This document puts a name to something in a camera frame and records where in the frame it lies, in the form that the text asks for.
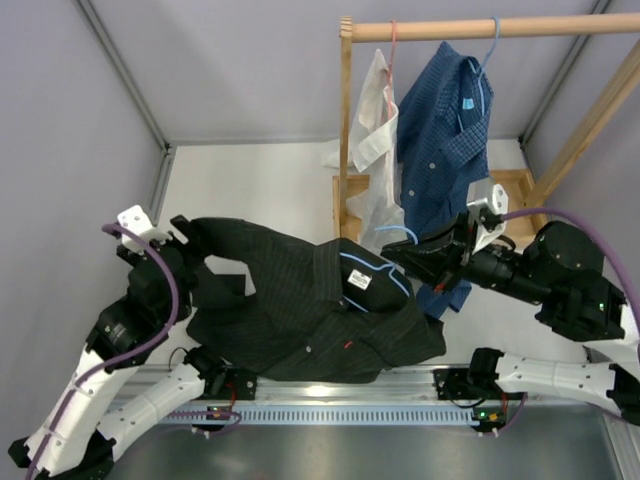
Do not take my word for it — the left aluminium frame post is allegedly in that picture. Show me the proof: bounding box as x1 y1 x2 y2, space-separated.
73 0 171 154

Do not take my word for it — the aluminium frame post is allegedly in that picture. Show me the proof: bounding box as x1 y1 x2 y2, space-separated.
73 0 171 154
517 0 616 146

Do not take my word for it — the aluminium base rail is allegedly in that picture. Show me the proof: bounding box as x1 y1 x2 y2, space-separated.
114 363 626 402

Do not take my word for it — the black pinstripe shirt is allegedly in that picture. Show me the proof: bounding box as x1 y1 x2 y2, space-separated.
187 217 446 384

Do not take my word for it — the wooden clothes rack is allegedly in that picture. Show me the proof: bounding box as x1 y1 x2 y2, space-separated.
332 12 640 257

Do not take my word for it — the pink wire hanger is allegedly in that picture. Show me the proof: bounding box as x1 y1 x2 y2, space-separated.
387 19 397 121

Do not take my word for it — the blue hanger holding shirt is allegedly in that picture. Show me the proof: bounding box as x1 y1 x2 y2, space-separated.
457 17 501 131

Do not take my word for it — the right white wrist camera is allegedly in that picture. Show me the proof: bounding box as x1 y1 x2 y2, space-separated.
466 177 509 253

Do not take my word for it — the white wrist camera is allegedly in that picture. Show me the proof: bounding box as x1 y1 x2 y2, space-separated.
466 177 509 253
117 205 170 243

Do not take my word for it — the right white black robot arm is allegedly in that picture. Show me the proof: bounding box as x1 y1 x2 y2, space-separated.
381 214 639 425

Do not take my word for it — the blue wire hanger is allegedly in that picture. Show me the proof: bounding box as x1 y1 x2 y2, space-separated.
339 225 418 297

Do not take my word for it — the white shirt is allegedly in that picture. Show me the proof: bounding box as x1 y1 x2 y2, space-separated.
343 50 406 254

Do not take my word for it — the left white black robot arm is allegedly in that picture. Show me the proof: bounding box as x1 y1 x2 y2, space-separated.
8 207 226 479

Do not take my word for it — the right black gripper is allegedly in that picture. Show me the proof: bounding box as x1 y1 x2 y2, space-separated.
383 212 553 308

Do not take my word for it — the right aluminium frame post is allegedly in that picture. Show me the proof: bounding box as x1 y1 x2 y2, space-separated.
517 0 616 146

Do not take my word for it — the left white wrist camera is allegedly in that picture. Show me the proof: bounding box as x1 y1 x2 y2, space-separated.
117 205 170 243

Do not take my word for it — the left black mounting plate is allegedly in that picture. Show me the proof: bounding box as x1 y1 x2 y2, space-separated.
217 368 258 401

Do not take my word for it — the grey slotted cable duct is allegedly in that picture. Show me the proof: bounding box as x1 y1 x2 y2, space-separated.
154 403 506 426

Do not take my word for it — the blue checked shirt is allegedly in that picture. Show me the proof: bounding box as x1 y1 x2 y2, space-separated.
397 41 495 319

